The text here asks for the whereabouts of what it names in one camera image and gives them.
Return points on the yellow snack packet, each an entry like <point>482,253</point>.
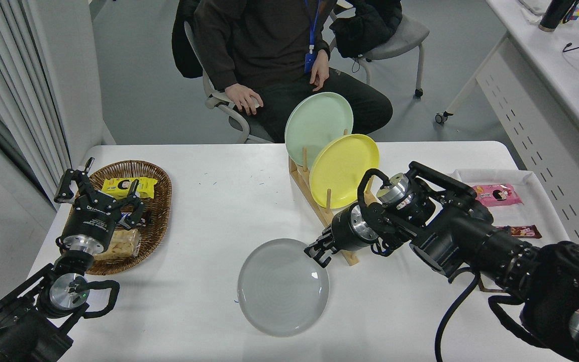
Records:
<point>146,187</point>

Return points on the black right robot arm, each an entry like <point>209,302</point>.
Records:
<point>470,241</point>

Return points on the red snack bar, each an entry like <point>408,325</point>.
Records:
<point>525,232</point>

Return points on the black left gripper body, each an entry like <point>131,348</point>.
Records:
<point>91,218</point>

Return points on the white tray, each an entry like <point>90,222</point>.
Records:
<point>531,213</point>

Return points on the pink snack packet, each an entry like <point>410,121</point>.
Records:
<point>500,195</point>

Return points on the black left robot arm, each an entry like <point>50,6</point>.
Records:
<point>18,327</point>

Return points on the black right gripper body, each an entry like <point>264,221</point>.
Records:
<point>345,231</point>

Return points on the brown wicker basket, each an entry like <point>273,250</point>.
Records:
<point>161,211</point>

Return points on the white side desk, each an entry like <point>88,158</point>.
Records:
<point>546,55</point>

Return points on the grey plate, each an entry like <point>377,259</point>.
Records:
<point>279,291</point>

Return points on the dark snack bar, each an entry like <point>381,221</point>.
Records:
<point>148,217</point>

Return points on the cream office chair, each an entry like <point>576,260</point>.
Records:
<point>216,103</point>

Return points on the clear bag of crackers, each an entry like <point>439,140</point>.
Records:
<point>121,244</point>

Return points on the person's left hand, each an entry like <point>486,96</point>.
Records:
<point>320,70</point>

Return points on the black puffer jacket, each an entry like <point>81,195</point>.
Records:
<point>370,25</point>

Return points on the person's right hand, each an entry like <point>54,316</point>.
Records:
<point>244,98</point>

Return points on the person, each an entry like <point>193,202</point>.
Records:
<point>269,40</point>

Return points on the yellow plate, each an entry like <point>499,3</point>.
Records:
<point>342,171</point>

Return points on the pale green plate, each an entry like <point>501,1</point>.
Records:
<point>314,123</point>

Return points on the black flask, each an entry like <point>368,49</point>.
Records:
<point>553,15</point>

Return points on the wooden plate rack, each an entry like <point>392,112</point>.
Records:
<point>352,260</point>

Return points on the colourful cube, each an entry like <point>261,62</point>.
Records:
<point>575,14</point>

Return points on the grey chair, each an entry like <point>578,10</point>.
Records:
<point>410,32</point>

